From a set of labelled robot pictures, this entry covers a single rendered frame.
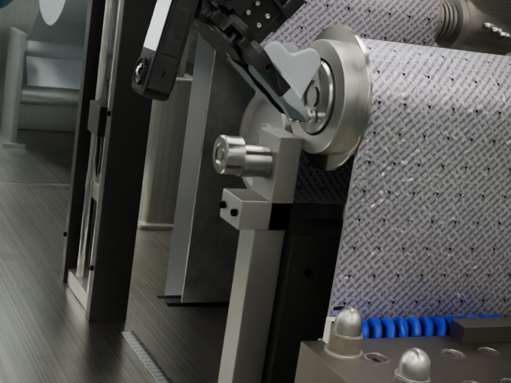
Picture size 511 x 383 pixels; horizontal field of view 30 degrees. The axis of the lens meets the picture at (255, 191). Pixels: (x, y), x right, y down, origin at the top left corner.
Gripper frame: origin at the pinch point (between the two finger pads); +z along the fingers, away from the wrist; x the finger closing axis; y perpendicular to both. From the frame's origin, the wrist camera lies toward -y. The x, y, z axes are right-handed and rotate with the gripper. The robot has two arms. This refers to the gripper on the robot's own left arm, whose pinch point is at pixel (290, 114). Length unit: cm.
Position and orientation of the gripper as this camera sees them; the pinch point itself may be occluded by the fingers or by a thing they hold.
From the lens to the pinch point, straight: 93.4
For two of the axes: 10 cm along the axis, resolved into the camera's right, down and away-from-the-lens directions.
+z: 6.0, 6.5, 4.7
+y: 6.9, -7.2, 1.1
